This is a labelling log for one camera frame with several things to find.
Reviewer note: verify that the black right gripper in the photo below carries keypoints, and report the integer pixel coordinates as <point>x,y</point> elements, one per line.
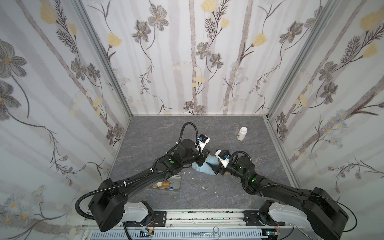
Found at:
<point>221,167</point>

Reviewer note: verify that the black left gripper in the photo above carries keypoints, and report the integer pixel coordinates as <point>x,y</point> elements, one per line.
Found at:
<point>199,155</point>

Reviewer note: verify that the light blue fleece hoodie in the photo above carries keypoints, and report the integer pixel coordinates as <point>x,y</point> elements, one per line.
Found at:
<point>205,168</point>

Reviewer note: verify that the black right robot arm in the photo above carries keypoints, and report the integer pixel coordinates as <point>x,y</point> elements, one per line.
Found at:
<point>326,216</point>

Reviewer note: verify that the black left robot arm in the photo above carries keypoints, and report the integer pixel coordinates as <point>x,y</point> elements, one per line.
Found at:
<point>109,204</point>

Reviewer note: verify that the white plastic bottle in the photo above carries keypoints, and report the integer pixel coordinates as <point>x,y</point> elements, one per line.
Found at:
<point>242,133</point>

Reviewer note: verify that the clear plastic cup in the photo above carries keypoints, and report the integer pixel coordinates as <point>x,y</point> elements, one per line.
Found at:
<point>237,129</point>

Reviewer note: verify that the metal scissors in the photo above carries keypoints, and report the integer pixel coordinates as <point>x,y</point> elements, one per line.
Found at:
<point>212,234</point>

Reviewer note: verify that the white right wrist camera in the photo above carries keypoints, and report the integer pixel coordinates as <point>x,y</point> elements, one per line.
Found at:
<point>223,157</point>

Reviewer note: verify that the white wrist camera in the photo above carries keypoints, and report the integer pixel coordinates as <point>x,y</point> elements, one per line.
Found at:
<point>223,157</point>
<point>203,140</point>

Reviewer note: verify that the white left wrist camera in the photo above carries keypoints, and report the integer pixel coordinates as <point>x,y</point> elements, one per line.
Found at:
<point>203,140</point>

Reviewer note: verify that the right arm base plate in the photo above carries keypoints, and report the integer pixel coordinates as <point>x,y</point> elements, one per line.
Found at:
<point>259,219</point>

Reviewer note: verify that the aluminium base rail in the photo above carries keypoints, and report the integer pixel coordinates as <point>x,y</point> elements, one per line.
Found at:
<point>180,224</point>

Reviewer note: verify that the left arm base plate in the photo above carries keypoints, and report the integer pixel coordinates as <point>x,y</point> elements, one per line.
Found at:
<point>155,219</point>

